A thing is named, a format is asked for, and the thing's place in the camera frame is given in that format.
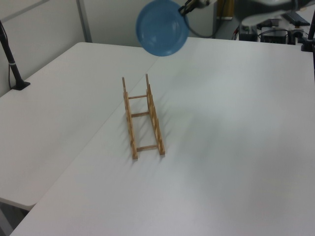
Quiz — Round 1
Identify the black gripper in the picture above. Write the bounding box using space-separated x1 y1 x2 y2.
177 0 218 17

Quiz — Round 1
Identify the blue round plate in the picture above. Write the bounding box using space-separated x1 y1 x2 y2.
136 0 190 57

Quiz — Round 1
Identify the wooden plate rack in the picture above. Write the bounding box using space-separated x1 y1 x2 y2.
121 73 166 160

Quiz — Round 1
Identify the tan wooden board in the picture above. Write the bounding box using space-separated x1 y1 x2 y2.
217 0 235 19

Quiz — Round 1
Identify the black electronics box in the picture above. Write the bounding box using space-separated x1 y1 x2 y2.
260 29 289 45

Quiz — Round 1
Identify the black keyboard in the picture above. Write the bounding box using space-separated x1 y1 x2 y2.
281 12 311 26

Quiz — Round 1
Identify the black pole with clamp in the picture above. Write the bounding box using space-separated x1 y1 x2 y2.
300 13 315 53

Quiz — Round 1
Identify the black pole with white band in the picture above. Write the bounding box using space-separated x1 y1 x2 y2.
0 19 31 91

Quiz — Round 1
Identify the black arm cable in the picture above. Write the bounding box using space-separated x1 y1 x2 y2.
187 0 227 39

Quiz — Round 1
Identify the grey partition post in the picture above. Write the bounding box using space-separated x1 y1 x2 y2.
75 0 93 43

